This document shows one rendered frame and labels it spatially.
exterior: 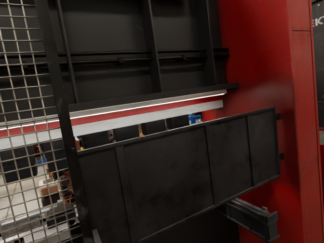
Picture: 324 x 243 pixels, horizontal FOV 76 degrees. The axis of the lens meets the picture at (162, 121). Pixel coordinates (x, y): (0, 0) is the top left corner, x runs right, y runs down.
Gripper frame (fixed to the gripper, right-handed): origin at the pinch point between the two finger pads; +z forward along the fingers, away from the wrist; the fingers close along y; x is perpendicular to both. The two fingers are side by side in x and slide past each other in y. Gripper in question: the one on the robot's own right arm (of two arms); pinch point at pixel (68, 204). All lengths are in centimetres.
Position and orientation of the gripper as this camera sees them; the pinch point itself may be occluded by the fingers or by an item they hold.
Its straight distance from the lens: 180.3
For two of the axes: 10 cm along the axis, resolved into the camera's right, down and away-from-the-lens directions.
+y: 6.0, -2.5, -7.6
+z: 3.0, 9.5, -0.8
